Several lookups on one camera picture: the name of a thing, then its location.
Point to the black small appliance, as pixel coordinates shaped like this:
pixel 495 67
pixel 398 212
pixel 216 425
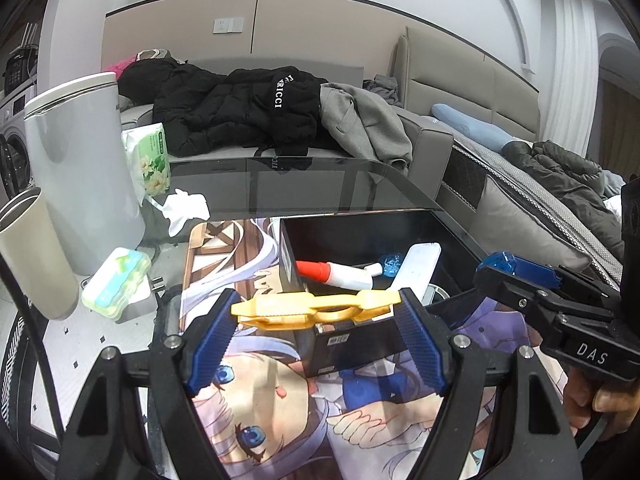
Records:
pixel 20 70

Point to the grey beige cushion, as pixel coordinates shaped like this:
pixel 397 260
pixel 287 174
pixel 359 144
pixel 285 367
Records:
pixel 520 225

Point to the white charger plug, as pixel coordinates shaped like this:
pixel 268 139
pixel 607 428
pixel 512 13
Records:
pixel 142 305

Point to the crumpled white tissue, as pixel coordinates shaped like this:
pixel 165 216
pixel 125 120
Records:
pixel 182 207

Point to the beige cup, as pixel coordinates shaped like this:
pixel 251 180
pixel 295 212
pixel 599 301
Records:
pixel 35 260

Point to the green yellow wipes pack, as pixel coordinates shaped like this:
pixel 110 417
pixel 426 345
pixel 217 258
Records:
pixel 117 275

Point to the black storage box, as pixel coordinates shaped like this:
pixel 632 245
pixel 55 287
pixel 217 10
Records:
pixel 350 240

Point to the light blue pillow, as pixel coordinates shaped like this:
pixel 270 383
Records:
pixel 470 125

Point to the grey sofa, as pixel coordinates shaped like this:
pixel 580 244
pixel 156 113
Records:
pixel 430 160

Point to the white tall appliance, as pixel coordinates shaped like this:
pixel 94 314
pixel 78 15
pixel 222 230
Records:
pixel 75 160

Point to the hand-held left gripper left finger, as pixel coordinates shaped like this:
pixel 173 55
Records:
pixel 210 345

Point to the white red-capped glue tube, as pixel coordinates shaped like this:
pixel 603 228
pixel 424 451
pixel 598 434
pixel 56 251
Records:
pixel 345 276

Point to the grey bed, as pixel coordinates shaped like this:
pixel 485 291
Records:
pixel 465 170

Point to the grey washing machine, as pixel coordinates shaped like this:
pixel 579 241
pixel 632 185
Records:
pixel 12 125

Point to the dark grey garment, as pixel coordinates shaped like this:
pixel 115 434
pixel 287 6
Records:
pixel 382 90

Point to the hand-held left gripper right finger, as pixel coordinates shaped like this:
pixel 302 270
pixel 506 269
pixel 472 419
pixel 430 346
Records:
pixel 420 345

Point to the grey hoodie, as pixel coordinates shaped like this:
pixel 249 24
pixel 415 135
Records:
pixel 365 125

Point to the pink cloth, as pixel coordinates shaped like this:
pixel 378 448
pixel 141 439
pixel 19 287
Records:
pixel 117 67

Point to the clear tape roll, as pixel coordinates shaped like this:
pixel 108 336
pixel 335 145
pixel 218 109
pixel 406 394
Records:
pixel 440 292

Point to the black white striped rug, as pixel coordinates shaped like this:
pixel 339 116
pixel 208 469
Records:
pixel 15 370

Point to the green tissue packet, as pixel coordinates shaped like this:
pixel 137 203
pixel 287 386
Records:
pixel 147 155

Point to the yellow plastic tool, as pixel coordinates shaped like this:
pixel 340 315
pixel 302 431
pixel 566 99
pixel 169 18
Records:
pixel 280 305

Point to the grey beige cloth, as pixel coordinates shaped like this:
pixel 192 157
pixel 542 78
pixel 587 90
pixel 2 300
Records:
pixel 152 54

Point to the white curtain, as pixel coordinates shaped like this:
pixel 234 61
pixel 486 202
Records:
pixel 570 60

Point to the white remote control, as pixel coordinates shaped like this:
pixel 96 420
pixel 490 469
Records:
pixel 420 265

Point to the black puffer jacket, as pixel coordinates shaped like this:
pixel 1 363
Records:
pixel 225 105

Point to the white wall switch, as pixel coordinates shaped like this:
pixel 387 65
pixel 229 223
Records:
pixel 227 25

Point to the dark green jacket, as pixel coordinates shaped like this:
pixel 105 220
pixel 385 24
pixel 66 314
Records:
pixel 565 175

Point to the printed cartoon desk mat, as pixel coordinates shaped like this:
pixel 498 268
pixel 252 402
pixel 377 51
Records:
pixel 280 400

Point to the person's right hand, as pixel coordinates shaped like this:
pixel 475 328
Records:
pixel 605 402

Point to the beige padded headboard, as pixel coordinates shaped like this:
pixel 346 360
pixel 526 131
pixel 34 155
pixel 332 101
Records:
pixel 475 80

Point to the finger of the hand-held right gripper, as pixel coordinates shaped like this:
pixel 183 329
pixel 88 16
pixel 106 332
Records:
pixel 537 267
pixel 505 287

